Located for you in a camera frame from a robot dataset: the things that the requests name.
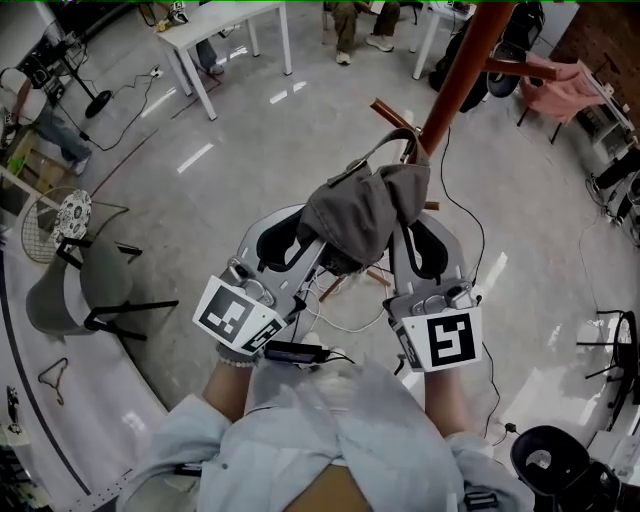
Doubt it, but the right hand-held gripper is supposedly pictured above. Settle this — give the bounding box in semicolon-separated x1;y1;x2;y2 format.
382;214;485;374

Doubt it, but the black stool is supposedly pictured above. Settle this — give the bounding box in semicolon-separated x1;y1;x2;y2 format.
509;424;624;512

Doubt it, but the person's right forearm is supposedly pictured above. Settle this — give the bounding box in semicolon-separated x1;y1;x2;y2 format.
423;369;471;436

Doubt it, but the black floor cable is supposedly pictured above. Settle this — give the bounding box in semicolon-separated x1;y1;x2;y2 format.
439;127;487;286
479;342;521;441

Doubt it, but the pink cloth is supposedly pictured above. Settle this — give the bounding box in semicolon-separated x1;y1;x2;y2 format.
517;52;606;126

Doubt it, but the brown wooden coat rack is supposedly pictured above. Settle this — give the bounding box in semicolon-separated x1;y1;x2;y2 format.
318;0;559;304

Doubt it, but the black white patterned cushion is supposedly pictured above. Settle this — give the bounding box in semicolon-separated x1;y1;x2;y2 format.
53;189;93;244

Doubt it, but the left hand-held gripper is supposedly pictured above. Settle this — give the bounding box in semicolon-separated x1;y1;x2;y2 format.
192;202;330;357

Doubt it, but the person's left forearm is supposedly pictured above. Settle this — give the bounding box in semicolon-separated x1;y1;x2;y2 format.
202;359;254;424

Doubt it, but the gold wire chair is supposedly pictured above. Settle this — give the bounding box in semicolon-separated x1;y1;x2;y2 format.
19;187;129;264

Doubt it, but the white bead bracelet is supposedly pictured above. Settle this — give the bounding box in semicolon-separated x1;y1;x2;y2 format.
215;342;257;370

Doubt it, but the thin wire clothes hanger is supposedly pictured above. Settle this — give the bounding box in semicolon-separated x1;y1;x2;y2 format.
38;357;70;406

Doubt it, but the black metal chair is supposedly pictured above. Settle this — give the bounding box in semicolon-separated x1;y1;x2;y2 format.
577;309;640;431

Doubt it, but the grey chair with black legs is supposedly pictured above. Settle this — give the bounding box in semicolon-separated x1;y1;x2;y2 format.
25;237;180;342

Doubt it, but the grey cap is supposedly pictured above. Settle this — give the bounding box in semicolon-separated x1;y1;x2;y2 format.
295;127;432;269

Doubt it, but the black power adapter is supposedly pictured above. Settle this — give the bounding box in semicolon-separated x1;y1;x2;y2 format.
263;341;332;364

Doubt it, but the black floor fan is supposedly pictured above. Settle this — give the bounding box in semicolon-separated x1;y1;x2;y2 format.
49;39;113;120

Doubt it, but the white table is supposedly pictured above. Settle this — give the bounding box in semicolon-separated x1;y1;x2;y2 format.
412;0;476;81
156;0;294;121

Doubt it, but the small black tool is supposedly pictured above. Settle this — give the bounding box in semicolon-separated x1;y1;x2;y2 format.
5;384;22;432

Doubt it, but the white floor cable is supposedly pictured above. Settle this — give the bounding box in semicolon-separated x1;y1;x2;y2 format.
299;269;392;335

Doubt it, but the person's light blue shirt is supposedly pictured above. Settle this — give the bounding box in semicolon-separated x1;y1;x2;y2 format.
117;359;534;512

